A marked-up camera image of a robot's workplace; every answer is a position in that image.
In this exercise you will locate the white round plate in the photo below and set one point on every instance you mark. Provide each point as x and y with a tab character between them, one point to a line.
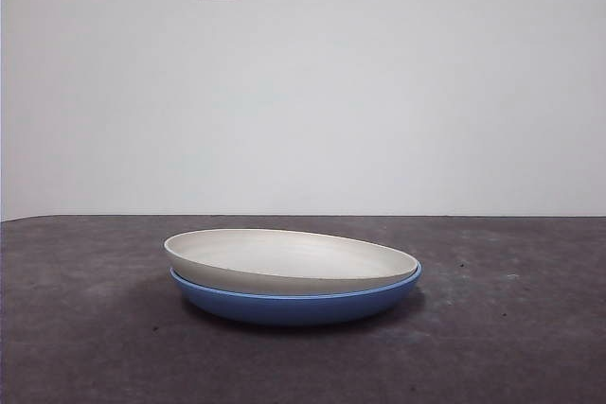
284	252

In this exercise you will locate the blue round plate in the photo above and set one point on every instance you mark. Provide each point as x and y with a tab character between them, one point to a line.
293	311

